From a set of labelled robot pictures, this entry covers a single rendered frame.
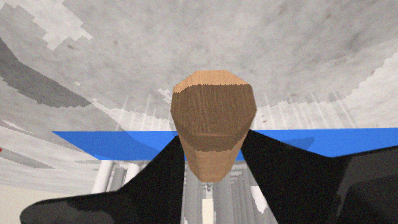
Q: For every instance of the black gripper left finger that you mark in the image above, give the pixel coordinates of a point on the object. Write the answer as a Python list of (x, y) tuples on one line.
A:
[(153, 196)]

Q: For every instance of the blue flat strip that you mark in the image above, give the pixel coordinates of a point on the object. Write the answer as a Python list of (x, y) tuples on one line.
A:
[(145, 145)]

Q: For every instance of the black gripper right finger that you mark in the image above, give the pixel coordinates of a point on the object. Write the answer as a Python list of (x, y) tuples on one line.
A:
[(303, 187)]

